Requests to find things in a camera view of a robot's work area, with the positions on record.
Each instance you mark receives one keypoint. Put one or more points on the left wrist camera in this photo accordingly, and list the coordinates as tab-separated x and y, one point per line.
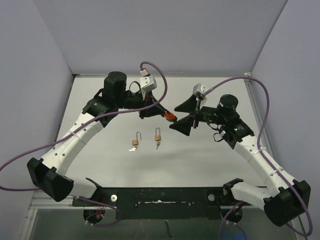
147	83

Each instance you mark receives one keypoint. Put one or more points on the orange black padlock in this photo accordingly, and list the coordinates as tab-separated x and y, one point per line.
170	117

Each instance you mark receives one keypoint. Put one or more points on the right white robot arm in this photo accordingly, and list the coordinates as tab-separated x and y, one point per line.
284	198

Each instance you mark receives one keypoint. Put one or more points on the left brass padlock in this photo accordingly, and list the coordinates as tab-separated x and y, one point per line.
138	138

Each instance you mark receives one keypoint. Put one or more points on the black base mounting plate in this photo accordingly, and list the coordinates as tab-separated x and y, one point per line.
155	203

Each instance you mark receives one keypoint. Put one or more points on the silver keys of left padlock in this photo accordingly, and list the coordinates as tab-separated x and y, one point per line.
133	149

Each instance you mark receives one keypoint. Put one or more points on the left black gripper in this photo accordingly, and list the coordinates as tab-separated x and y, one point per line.
156	109

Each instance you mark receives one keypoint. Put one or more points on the right brass padlock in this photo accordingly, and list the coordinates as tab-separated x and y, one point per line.
158	137

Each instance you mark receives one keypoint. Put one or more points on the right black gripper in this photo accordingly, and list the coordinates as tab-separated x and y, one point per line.
183	125

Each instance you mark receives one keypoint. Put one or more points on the brass padlock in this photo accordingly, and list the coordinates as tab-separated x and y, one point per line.
138	138
158	137

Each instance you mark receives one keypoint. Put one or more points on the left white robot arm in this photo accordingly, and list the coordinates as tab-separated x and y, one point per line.
49	172

